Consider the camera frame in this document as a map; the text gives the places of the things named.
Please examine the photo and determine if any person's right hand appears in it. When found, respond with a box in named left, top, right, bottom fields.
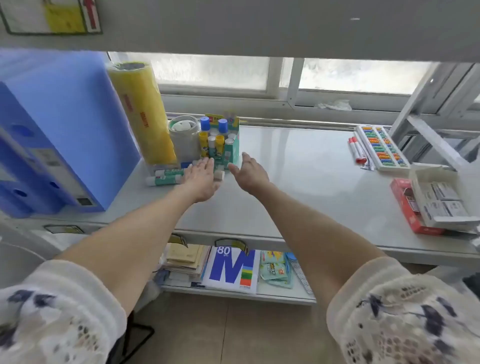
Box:
left=227, top=151, right=272, bottom=196

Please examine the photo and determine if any person's left hand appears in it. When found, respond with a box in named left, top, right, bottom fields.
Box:
left=179, top=157, right=222, bottom=204

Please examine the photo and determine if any green glue stick display box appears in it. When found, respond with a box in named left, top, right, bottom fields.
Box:
left=204, top=112, right=241, bottom=170

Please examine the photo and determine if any white tape roll stack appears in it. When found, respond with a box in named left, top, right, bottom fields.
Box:
left=167, top=115, right=202, bottom=168

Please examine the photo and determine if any yellow tape roll stack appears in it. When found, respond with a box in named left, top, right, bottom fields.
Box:
left=106, top=61, right=178, bottom=166

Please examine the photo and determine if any person's right forearm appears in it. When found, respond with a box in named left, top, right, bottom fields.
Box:
left=251, top=182, right=389, bottom=312

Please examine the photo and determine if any person's left forearm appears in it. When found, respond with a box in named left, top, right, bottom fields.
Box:
left=54, top=185, right=198, bottom=316

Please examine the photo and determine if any stack of brown envelopes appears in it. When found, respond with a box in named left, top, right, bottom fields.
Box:
left=163, top=241, right=212, bottom=280

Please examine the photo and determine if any white paper ream blue print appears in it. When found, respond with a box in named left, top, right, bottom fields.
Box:
left=201, top=245, right=260, bottom=295

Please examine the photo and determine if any red white marker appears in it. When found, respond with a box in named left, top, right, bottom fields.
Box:
left=347, top=137, right=364, bottom=167
left=351, top=136, right=368, bottom=165

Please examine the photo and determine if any crumpled white tissue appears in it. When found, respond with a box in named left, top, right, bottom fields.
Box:
left=318, top=99, right=353, bottom=112

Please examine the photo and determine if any white dotted packet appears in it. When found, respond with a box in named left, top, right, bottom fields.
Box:
left=288, top=257, right=315, bottom=296

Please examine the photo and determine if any frosted glass window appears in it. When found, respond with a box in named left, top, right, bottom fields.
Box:
left=106, top=51, right=480, bottom=125

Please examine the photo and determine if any white lower shelf board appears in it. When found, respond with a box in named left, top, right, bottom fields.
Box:
left=161, top=243, right=318, bottom=307

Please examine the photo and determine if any white shelf board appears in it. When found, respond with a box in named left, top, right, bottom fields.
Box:
left=161, top=243, right=318, bottom=307
left=0, top=0, right=480, bottom=63

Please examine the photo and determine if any blue plastic file box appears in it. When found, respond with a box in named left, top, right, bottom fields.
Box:
left=0, top=48, right=142, bottom=213
left=0, top=164, right=46, bottom=219
left=0, top=123, right=76, bottom=218

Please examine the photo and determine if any white box of colourful pins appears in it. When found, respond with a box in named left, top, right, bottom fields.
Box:
left=355, top=124, right=410, bottom=173

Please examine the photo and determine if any white upper shelf board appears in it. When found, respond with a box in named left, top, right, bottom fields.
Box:
left=0, top=0, right=480, bottom=63

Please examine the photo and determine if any red flat box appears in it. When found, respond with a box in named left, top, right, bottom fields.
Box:
left=390, top=178, right=446, bottom=236

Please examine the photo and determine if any white open cardboard box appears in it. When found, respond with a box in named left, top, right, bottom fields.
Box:
left=407, top=161, right=480, bottom=233

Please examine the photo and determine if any small white packet box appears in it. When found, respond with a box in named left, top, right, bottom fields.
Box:
left=431, top=181, right=461, bottom=202
left=419, top=182, right=439, bottom=204
left=442, top=199, right=470, bottom=219
left=423, top=201, right=447, bottom=221

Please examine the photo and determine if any white metal shelf rack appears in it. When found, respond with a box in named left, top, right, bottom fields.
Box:
left=388, top=61, right=480, bottom=172

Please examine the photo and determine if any white floral left sleeve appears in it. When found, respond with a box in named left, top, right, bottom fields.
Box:
left=0, top=259, right=128, bottom=364

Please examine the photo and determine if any white floral sleeve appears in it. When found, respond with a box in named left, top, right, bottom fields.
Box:
left=0, top=259, right=128, bottom=364
left=326, top=256, right=480, bottom=364

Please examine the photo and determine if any white floral right sleeve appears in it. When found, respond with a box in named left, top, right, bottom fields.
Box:
left=326, top=256, right=480, bottom=364

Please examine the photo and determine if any yellow red shelf label card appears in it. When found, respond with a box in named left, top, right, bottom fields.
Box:
left=0, top=0, right=103, bottom=36

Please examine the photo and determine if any chrome metal rail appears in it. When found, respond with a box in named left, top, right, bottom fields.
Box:
left=164, top=113, right=361, bottom=131

